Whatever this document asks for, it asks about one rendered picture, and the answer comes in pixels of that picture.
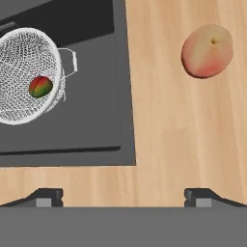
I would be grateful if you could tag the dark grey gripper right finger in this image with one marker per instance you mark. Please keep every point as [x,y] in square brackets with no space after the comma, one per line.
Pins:
[199,197]

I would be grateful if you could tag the pink and yellow peach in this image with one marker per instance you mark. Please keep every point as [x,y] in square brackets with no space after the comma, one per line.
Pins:
[207,51]

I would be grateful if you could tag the red and green mango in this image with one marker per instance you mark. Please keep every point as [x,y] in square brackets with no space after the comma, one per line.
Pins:
[40,87]

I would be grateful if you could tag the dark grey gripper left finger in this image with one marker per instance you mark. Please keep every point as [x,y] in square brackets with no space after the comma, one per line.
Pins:
[48,197]

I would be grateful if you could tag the dark grey sink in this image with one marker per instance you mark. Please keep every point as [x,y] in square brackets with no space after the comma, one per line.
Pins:
[93,122]

